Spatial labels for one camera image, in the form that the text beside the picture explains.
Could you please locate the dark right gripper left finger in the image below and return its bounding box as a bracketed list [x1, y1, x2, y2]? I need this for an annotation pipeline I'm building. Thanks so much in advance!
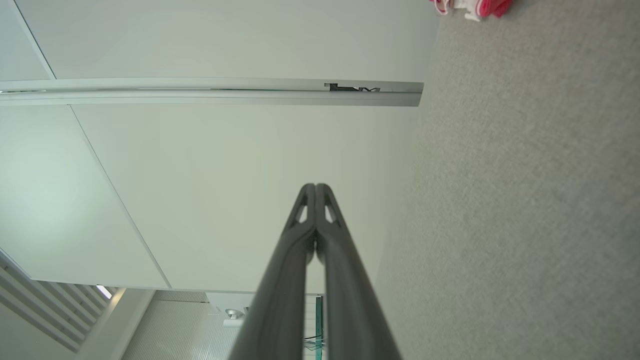
[227, 183, 317, 360]

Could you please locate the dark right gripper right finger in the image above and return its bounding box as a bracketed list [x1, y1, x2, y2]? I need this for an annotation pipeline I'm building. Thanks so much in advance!
[315, 183, 403, 360]

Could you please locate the red shirt with white trim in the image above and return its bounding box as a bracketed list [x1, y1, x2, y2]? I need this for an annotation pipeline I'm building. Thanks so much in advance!
[429, 0, 514, 22]

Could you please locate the teal glass panel edge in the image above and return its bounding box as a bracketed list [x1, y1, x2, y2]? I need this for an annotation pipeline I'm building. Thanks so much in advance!
[314, 295, 324, 360]

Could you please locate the grey fabric padded surface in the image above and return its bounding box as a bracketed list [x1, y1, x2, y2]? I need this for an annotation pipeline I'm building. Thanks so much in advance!
[372, 0, 640, 360]

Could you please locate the grey partition post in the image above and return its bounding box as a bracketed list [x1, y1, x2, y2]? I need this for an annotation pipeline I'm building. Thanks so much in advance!
[0, 77, 425, 107]

